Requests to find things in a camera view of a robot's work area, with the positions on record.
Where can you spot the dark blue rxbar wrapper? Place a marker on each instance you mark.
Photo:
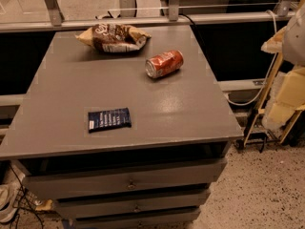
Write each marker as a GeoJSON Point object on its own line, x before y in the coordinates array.
{"type": "Point", "coordinates": [109, 120]}

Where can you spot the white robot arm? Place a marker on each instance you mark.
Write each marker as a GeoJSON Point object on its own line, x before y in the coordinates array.
{"type": "Point", "coordinates": [293, 47]}

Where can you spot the brown crumpled chip bag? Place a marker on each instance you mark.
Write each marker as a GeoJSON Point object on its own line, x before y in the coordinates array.
{"type": "Point", "coordinates": [114, 38]}

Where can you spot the grey drawer cabinet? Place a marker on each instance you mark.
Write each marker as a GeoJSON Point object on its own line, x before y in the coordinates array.
{"type": "Point", "coordinates": [123, 141]}

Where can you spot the white sneaker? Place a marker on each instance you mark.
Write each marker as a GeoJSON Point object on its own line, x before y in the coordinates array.
{"type": "Point", "coordinates": [8, 194]}

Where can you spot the orange soda can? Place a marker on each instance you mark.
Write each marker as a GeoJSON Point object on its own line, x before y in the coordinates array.
{"type": "Point", "coordinates": [163, 64]}

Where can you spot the middle grey drawer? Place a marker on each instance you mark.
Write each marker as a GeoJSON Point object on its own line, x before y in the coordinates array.
{"type": "Point", "coordinates": [132, 204]}

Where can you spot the metal railing frame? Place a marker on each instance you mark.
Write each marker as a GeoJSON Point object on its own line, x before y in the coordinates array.
{"type": "Point", "coordinates": [73, 15]}

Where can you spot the grey drawer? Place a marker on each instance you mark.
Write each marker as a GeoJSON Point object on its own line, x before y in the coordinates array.
{"type": "Point", "coordinates": [139, 220]}
{"type": "Point", "coordinates": [132, 204]}
{"type": "Point", "coordinates": [123, 180]}

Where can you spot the top grey drawer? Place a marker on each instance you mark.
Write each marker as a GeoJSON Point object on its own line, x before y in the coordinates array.
{"type": "Point", "coordinates": [123, 180]}

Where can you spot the bottom grey drawer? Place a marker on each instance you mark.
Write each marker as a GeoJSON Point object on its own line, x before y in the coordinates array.
{"type": "Point", "coordinates": [139, 220]}

